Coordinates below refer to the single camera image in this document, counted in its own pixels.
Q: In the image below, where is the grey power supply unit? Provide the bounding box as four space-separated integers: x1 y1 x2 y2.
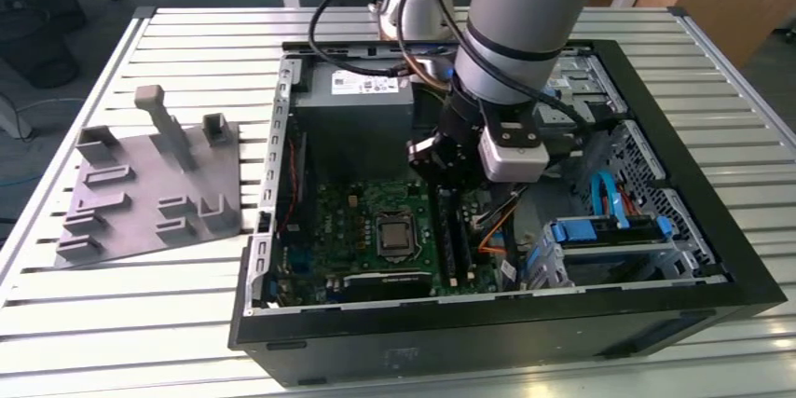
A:
290 61 415 181

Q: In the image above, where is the black CPU socket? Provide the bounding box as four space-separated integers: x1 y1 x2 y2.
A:
370 211 423 265

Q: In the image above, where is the silver CPU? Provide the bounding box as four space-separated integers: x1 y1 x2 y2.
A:
378 223 414 251

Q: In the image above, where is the green motherboard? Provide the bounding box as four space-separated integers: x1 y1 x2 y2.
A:
266 176 505 306

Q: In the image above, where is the blue disk carrier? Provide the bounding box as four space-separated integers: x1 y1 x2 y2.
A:
549 215 671 248

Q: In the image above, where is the metal drive cage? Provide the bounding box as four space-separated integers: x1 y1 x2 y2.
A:
533 50 630 158

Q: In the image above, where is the metal disk bay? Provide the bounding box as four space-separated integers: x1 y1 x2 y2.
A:
521 215 713 290

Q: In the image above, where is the black graphics card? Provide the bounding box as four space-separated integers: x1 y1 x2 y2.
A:
341 269 434 302

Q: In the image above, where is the black PC case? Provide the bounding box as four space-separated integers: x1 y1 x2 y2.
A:
227 38 787 388

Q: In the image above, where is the grey parts rack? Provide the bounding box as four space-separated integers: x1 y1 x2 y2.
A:
53 84 243 271

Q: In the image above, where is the black office chair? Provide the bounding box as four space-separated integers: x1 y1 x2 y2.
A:
0 0 86 89

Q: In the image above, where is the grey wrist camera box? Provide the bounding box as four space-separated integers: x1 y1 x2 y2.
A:
475 136 553 184

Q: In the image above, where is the orange wire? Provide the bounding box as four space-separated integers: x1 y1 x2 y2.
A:
475 209 518 255

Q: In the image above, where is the blue flat data wire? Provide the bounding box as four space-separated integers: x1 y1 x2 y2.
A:
589 169 630 231

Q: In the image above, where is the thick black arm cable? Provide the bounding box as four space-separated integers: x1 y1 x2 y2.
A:
307 0 411 76

